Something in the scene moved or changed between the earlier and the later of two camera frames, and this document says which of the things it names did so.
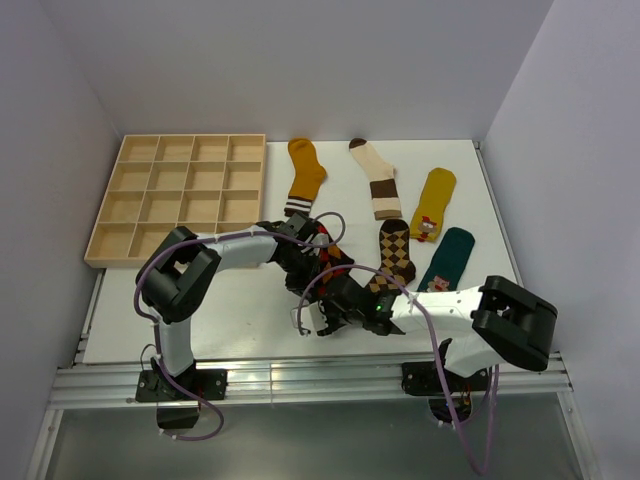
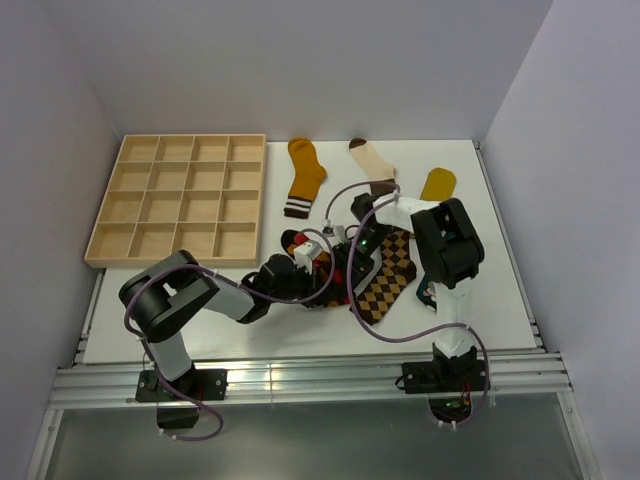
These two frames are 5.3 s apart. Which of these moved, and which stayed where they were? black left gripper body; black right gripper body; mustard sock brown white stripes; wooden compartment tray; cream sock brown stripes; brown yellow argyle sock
Moved: black left gripper body; black right gripper body
Stayed: brown yellow argyle sock; mustard sock brown white stripes; cream sock brown stripes; wooden compartment tray
